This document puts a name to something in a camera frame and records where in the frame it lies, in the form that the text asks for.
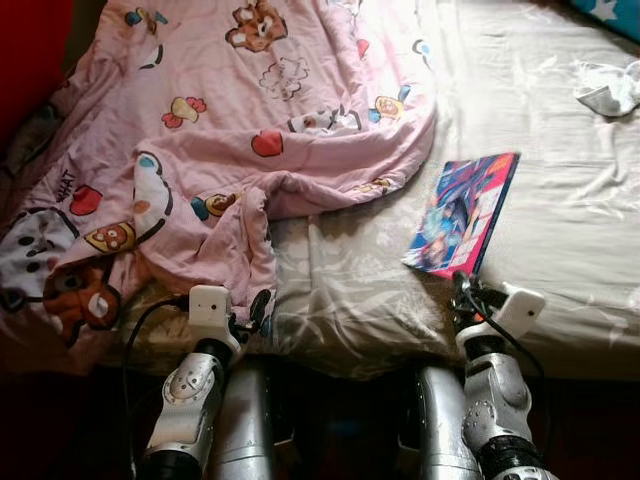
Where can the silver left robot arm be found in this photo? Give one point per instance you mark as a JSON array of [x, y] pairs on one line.
[[185, 400]]

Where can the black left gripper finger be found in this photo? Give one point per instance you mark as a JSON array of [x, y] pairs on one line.
[[263, 308]]

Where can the white crumpled cloth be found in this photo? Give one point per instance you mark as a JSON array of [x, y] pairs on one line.
[[610, 90]]

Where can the blue star print pillow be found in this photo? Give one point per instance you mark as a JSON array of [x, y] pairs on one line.
[[615, 15]]

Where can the red fabric cushion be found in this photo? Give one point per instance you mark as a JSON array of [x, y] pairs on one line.
[[30, 60]]

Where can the colourful picture book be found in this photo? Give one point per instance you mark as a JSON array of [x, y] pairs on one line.
[[460, 215]]

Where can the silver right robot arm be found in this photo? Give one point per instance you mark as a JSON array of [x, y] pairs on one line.
[[495, 400]]

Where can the pink cartoon print blanket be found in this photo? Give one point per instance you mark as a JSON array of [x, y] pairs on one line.
[[300, 150]]

